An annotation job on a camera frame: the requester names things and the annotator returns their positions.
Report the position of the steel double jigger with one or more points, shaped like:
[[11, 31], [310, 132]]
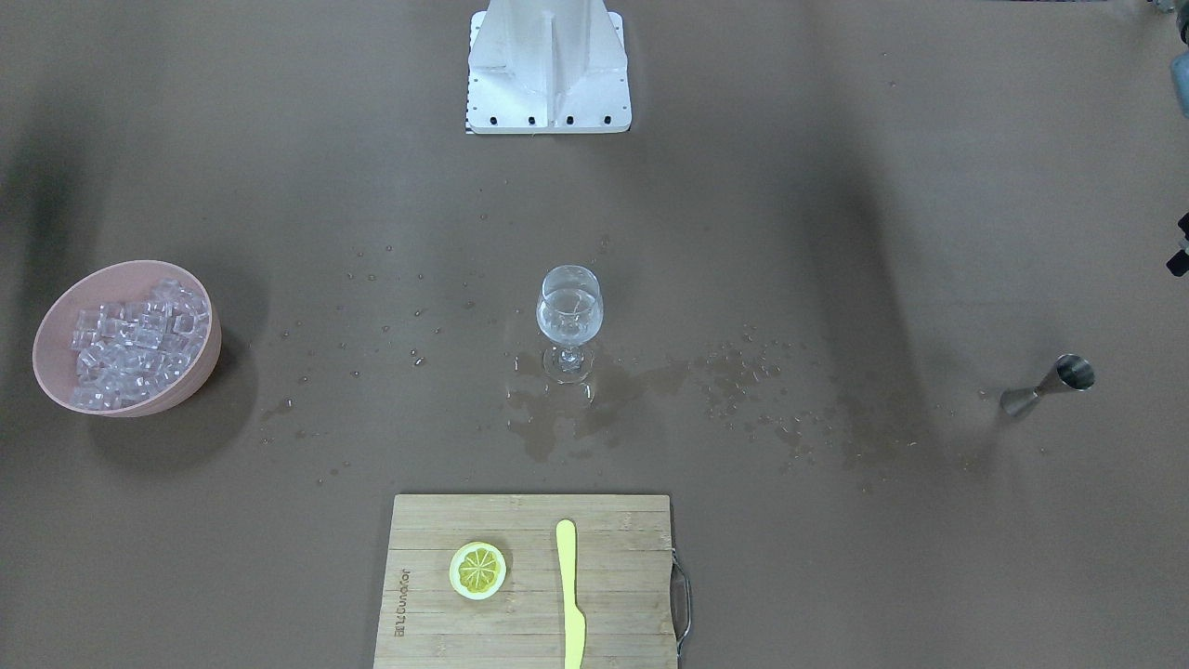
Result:
[[1069, 372]]

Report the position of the yellow plastic knife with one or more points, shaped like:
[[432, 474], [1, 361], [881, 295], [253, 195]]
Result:
[[574, 621]]

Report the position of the pink bowl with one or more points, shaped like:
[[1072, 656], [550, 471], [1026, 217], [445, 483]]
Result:
[[54, 360]]

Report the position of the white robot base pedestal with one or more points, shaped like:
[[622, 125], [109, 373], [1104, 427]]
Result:
[[547, 67]]

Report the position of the clear wine glass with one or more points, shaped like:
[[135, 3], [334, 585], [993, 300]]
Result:
[[570, 312]]

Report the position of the bamboo cutting board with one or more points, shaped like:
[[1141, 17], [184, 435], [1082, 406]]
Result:
[[626, 567]]

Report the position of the clear ice cubes pile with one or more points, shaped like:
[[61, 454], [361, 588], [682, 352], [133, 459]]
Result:
[[131, 352]]

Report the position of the yellow lemon half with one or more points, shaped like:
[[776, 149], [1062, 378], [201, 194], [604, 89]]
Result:
[[477, 571]]

